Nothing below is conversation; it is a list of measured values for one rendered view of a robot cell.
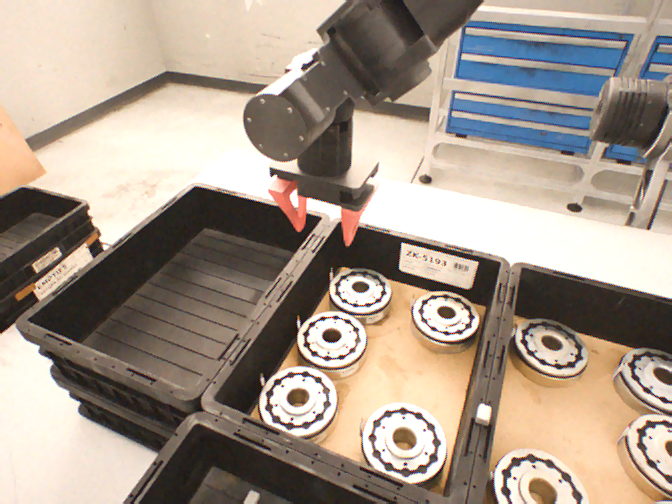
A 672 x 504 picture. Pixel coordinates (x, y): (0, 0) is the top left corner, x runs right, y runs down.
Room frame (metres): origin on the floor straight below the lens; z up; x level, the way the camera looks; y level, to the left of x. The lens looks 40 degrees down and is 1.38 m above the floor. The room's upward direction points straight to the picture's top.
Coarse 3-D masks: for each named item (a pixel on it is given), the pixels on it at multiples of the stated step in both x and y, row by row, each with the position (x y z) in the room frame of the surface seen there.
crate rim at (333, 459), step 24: (408, 240) 0.57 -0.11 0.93; (432, 240) 0.56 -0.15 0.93; (504, 264) 0.51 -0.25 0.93; (288, 288) 0.45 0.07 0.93; (504, 288) 0.45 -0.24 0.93; (264, 312) 0.41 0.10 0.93; (240, 360) 0.33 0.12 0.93; (480, 360) 0.33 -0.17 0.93; (216, 384) 0.30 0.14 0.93; (480, 384) 0.30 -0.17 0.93; (216, 408) 0.26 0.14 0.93; (264, 432) 0.24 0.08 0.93; (288, 432) 0.24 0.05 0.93; (312, 456) 0.21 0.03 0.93; (336, 456) 0.21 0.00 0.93; (384, 480) 0.19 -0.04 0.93; (456, 480) 0.19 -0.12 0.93
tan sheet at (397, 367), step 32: (416, 288) 0.55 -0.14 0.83; (384, 320) 0.48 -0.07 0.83; (480, 320) 0.48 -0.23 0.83; (384, 352) 0.42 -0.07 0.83; (416, 352) 0.42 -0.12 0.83; (352, 384) 0.36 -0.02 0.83; (384, 384) 0.36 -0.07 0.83; (416, 384) 0.36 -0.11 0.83; (448, 384) 0.36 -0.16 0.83; (256, 416) 0.31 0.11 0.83; (352, 416) 0.31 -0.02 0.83; (448, 416) 0.31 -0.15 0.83; (352, 448) 0.27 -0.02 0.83; (448, 448) 0.27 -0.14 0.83
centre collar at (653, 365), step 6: (648, 366) 0.36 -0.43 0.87; (654, 366) 0.36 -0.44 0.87; (660, 366) 0.36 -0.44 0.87; (666, 366) 0.36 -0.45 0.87; (648, 372) 0.35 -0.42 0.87; (648, 378) 0.35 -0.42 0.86; (654, 378) 0.34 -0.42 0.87; (654, 384) 0.34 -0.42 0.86; (660, 384) 0.34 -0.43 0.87; (666, 390) 0.33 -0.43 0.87
